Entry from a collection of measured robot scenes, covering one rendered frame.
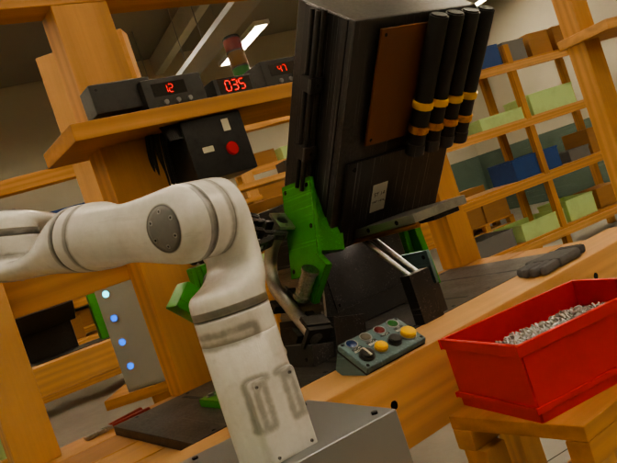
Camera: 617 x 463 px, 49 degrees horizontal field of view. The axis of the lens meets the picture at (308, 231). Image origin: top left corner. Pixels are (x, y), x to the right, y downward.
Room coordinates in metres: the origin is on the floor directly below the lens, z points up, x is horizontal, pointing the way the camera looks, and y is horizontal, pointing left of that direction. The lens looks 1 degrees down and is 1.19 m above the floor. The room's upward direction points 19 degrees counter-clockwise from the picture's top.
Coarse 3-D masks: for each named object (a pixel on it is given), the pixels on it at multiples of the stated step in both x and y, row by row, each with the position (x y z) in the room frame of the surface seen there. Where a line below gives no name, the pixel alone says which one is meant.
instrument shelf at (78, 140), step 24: (216, 96) 1.67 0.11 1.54; (240, 96) 1.70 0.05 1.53; (264, 96) 1.74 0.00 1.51; (288, 96) 1.78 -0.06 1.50; (96, 120) 1.49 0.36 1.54; (120, 120) 1.52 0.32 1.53; (144, 120) 1.55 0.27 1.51; (168, 120) 1.58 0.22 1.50; (264, 120) 2.03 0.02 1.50; (72, 144) 1.48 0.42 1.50; (96, 144) 1.56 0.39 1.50
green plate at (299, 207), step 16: (288, 192) 1.52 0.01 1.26; (304, 192) 1.47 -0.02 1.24; (288, 208) 1.53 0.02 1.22; (304, 208) 1.47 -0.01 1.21; (320, 208) 1.47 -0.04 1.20; (304, 224) 1.47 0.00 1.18; (320, 224) 1.47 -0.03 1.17; (288, 240) 1.53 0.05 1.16; (304, 240) 1.47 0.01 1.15; (320, 240) 1.46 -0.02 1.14; (336, 240) 1.48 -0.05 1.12; (304, 256) 1.47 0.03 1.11
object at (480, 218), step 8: (464, 192) 11.48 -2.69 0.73; (472, 192) 11.55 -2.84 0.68; (496, 200) 11.24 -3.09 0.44; (504, 200) 11.32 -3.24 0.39; (480, 208) 11.06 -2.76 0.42; (488, 208) 11.13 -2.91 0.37; (496, 208) 11.21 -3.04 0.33; (504, 208) 11.30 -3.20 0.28; (472, 216) 10.96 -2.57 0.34; (480, 216) 11.03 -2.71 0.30; (488, 216) 11.10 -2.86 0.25; (496, 216) 11.18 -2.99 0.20; (504, 216) 11.27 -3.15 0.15; (512, 216) 11.32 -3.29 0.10; (472, 224) 10.94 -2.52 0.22; (480, 224) 11.01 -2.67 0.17; (488, 224) 11.07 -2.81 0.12; (496, 224) 11.60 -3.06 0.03; (504, 224) 11.26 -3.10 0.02; (480, 232) 11.42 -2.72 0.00
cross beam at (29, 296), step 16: (256, 208) 1.91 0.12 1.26; (272, 208) 1.94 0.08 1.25; (96, 272) 1.64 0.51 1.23; (112, 272) 1.66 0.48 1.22; (128, 272) 1.68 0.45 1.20; (16, 288) 1.53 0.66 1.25; (32, 288) 1.55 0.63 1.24; (48, 288) 1.57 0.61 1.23; (64, 288) 1.59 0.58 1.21; (80, 288) 1.61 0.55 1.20; (96, 288) 1.63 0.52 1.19; (16, 304) 1.53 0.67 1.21; (32, 304) 1.55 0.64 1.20; (48, 304) 1.56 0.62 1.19
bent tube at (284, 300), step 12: (276, 216) 1.51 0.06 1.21; (276, 228) 1.50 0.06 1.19; (288, 228) 1.49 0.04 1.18; (276, 240) 1.52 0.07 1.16; (264, 252) 1.54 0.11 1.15; (276, 252) 1.54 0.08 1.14; (264, 264) 1.54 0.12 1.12; (276, 264) 1.55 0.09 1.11; (276, 276) 1.54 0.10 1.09; (276, 288) 1.51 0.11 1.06; (276, 300) 1.50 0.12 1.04; (288, 300) 1.48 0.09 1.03; (288, 312) 1.46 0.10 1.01; (300, 312) 1.45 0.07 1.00; (300, 324) 1.43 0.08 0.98
